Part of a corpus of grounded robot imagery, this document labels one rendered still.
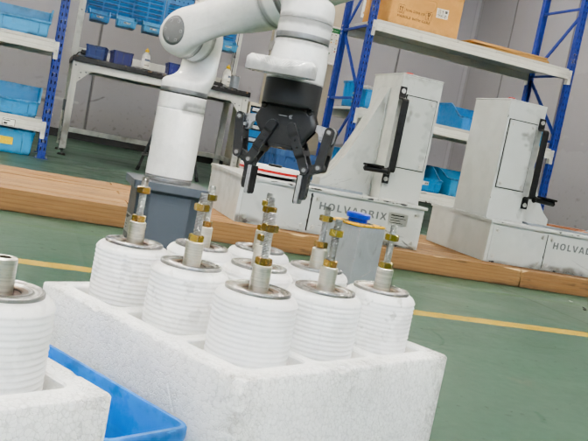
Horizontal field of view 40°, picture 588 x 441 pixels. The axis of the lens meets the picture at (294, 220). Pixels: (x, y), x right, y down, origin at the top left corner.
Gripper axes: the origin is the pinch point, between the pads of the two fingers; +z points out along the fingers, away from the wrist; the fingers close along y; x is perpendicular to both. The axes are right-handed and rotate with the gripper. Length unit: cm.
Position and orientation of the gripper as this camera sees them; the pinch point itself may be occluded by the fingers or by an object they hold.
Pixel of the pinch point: (274, 188)
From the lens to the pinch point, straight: 105.7
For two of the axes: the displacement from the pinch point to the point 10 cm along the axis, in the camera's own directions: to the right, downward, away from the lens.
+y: -9.3, -2.1, 2.9
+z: -1.9, 9.8, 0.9
